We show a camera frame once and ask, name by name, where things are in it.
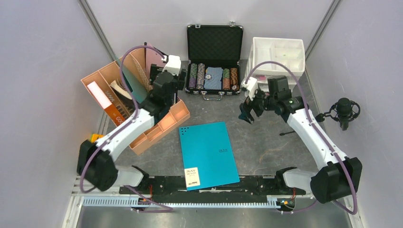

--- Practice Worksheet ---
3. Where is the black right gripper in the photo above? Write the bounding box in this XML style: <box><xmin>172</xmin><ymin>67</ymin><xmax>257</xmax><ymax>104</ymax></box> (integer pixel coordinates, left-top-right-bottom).
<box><xmin>238</xmin><ymin>86</ymin><xmax>277</xmax><ymax>124</ymax></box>

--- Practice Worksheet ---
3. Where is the pink clipboard with paper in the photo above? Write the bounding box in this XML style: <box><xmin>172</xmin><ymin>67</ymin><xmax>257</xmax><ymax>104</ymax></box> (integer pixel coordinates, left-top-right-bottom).
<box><xmin>144</xmin><ymin>48</ymin><xmax>165</xmax><ymax>91</ymax></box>

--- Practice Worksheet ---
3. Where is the peach plastic file organizer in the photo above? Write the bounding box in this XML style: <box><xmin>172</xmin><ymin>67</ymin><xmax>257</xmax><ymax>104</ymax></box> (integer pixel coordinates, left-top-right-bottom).
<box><xmin>81</xmin><ymin>44</ymin><xmax>190</xmax><ymax>155</ymax></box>

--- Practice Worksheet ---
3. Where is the Nineteen Eighty-Four dark book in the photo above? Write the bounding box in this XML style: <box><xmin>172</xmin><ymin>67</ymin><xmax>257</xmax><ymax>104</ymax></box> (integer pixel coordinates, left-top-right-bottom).
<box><xmin>110</xmin><ymin>80</ymin><xmax>134</xmax><ymax>110</ymax></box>

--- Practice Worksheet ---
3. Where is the blue plastic folder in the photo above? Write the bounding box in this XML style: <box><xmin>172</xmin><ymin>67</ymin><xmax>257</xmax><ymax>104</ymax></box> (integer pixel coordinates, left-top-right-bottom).
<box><xmin>179</xmin><ymin>122</ymin><xmax>240</xmax><ymax>191</ymax></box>

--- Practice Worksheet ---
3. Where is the orange Good Morning book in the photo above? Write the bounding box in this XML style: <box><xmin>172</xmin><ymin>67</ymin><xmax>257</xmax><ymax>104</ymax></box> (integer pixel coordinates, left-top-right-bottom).
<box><xmin>87</xmin><ymin>82</ymin><xmax>125</xmax><ymax>126</ymax></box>

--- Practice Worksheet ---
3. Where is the white drawer organizer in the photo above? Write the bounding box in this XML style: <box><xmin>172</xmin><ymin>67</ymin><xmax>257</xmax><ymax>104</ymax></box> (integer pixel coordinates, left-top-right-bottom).
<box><xmin>245</xmin><ymin>37</ymin><xmax>306</xmax><ymax>92</ymax></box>

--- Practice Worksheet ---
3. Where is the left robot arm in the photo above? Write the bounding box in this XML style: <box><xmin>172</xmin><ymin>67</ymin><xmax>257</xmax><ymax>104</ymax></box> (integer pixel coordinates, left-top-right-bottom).
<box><xmin>77</xmin><ymin>67</ymin><xmax>187</xmax><ymax>194</ymax></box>

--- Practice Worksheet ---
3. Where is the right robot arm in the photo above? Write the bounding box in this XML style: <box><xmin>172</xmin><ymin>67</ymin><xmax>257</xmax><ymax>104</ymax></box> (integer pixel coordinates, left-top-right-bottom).
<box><xmin>239</xmin><ymin>76</ymin><xmax>363</xmax><ymax>204</ymax></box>

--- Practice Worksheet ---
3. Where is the teal folder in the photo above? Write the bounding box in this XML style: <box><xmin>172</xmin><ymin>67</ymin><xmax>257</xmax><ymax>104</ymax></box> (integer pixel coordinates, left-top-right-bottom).
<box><xmin>116</xmin><ymin>55</ymin><xmax>148</xmax><ymax>104</ymax></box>

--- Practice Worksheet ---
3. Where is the black poker chip case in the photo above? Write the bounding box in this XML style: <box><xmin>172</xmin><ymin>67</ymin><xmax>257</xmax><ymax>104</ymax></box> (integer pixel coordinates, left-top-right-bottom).
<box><xmin>185</xmin><ymin>22</ymin><xmax>244</xmax><ymax>97</ymax></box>

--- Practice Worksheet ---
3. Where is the black microphone on tripod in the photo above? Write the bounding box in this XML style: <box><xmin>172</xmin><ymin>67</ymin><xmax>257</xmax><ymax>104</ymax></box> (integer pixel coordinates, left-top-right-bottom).
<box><xmin>315</xmin><ymin>97</ymin><xmax>361</xmax><ymax>131</ymax></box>

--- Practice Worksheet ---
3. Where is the yellow triangular stand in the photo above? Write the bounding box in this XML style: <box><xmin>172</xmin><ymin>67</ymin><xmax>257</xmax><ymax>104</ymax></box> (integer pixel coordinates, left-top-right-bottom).
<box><xmin>89</xmin><ymin>134</ymin><xmax>104</xmax><ymax>143</ymax></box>

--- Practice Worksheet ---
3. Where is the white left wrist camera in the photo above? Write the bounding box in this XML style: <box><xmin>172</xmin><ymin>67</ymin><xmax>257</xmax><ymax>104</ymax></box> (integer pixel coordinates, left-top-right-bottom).
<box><xmin>163</xmin><ymin>55</ymin><xmax>182</xmax><ymax>76</ymax></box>

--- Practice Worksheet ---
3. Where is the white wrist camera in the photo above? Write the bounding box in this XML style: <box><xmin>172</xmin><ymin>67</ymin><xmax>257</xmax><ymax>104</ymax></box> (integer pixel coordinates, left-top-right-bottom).
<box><xmin>241</xmin><ymin>77</ymin><xmax>259</xmax><ymax>101</ymax></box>
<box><xmin>163</xmin><ymin>55</ymin><xmax>182</xmax><ymax>76</ymax></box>

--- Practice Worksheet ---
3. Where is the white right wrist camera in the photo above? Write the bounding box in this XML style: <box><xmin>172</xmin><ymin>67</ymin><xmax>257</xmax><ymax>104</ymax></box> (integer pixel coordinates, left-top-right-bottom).
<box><xmin>241</xmin><ymin>77</ymin><xmax>259</xmax><ymax>101</ymax></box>

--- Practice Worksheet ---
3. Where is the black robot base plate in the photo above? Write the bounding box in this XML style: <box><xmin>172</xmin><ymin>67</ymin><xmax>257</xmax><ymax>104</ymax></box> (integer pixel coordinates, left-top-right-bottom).
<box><xmin>134</xmin><ymin>175</ymin><xmax>306</xmax><ymax>195</ymax></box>

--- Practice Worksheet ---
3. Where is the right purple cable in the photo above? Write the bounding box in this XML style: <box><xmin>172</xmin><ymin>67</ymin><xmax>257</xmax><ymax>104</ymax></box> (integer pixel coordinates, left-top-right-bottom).
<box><xmin>244</xmin><ymin>61</ymin><xmax>359</xmax><ymax>216</ymax></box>

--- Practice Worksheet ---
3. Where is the aluminium slotted rail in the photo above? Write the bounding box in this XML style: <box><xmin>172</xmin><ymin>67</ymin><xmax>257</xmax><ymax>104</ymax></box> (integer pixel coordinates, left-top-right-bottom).
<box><xmin>82</xmin><ymin>196</ymin><xmax>280</xmax><ymax>209</ymax></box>

